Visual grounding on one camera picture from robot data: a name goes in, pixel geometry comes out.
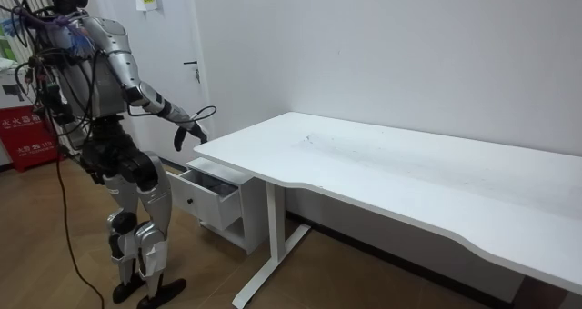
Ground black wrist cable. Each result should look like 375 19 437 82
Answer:
126 103 218 124

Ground white open drawer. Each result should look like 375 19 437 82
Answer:
166 167 243 232

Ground dark floor cable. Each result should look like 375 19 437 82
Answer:
53 111 106 309

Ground white desk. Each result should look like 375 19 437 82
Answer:
193 111 582 309

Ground robot legs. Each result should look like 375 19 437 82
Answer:
79 116 187 309

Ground robot body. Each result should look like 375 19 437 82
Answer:
14 0 137 152

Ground white drawer cabinet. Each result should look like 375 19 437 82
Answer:
166 156 270 256

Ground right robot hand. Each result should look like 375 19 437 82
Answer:
173 120 210 153

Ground white door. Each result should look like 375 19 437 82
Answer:
85 0 216 168

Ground red fire extinguisher box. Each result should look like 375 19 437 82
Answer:
0 104 64 174

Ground white cardboard box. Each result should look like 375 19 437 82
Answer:
0 56 36 111

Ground cable bundle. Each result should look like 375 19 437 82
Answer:
0 0 96 60

